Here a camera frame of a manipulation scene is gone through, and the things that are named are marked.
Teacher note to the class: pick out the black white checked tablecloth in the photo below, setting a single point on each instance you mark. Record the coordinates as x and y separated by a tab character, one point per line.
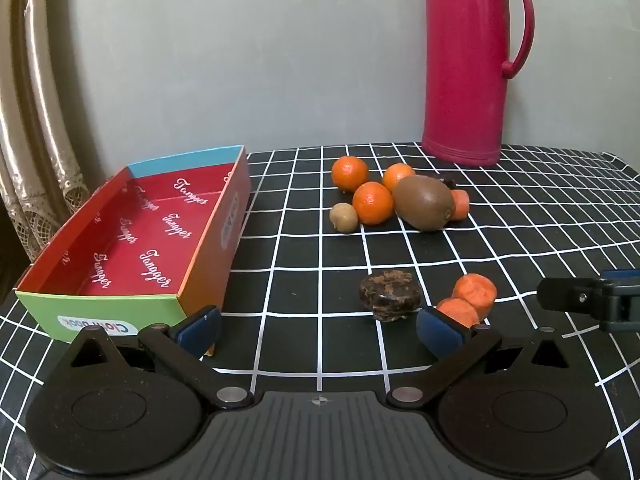
500	240

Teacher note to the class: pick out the dark brown wrinkled lump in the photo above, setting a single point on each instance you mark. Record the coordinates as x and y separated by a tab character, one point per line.
387	294
448	182

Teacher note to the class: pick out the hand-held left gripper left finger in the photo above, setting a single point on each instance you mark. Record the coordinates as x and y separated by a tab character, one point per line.
200	331

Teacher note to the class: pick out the orange tangerine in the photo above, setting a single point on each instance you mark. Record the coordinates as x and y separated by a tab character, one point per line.
398	176
350	174
372	203

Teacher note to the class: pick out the colourful cardboard box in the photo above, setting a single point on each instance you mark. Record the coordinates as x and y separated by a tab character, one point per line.
150	240

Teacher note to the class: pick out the small brown kiwi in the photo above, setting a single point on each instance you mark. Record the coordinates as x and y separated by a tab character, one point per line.
344	217

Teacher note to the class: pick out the beige satin curtain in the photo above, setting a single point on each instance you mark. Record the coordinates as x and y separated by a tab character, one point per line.
40	110

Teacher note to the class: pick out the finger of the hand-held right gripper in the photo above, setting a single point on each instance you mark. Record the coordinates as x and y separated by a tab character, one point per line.
622	274
565	295

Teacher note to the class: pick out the red thermos jug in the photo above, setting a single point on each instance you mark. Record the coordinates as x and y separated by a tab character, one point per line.
465	60

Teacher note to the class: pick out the large brown kiwi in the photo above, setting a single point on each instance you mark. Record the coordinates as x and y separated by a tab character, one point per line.
422	202

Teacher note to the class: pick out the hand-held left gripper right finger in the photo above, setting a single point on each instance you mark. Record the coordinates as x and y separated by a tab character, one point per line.
440	331

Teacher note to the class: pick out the orange carrot piece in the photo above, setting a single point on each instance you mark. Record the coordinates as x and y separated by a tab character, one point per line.
475	289
457	312
460	204

